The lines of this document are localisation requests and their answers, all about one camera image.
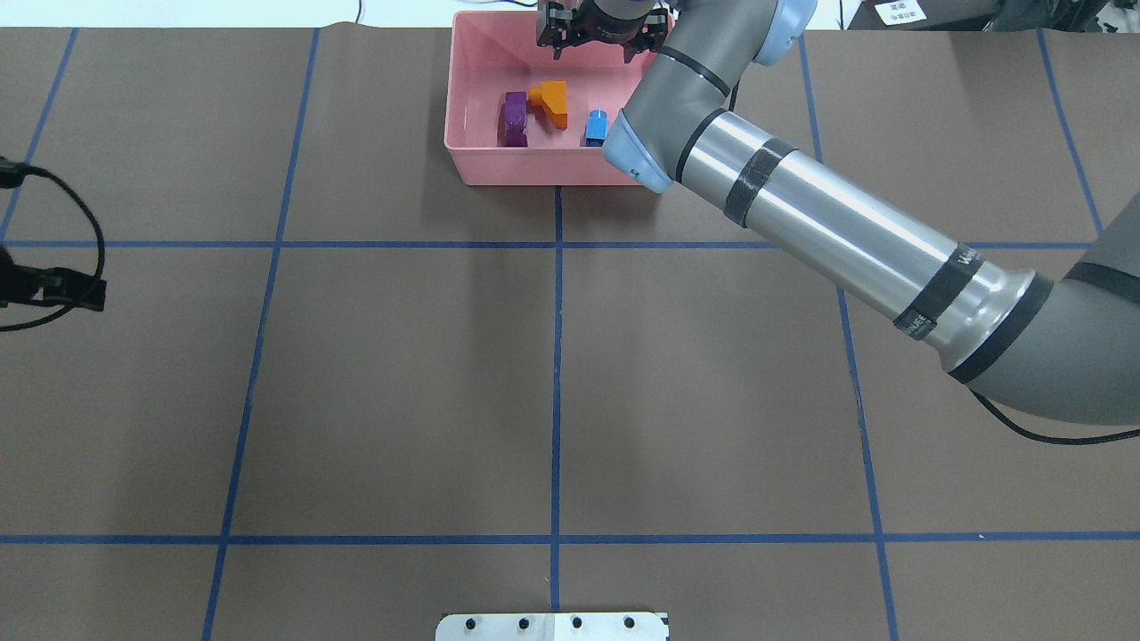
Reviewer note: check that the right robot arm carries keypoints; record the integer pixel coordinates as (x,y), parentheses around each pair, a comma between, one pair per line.
(1060,349)

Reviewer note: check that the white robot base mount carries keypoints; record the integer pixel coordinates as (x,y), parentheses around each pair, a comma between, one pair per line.
(554,626)

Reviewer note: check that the purple sloped block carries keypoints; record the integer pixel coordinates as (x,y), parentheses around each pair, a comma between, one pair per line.
(513,120)

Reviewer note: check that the orange sloped block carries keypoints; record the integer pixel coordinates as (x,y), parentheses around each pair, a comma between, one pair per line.
(551,98)

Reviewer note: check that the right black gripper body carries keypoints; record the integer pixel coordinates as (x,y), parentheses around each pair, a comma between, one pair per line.
(606,28)

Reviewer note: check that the small blue block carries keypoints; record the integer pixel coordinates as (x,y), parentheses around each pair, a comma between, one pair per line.
(596,129)

